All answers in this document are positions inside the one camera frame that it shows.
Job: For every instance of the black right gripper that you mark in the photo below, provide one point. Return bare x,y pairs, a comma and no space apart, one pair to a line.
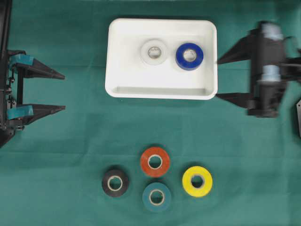
273,69

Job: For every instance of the blue tape roll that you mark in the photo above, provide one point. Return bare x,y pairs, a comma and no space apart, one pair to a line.
189,56

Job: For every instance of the white tape roll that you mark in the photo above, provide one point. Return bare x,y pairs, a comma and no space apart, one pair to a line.
154,52

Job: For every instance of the white plastic tray case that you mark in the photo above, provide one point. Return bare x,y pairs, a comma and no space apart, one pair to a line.
128,76

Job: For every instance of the yellow tape roll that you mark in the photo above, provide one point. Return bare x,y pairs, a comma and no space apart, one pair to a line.
205,175

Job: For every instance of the red tape roll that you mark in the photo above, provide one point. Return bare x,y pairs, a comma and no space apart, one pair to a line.
161,169

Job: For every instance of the black tape roll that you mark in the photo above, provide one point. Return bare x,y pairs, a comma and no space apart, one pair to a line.
108,176

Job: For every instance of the teal green tape roll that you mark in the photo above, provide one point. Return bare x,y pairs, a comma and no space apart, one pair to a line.
166,199

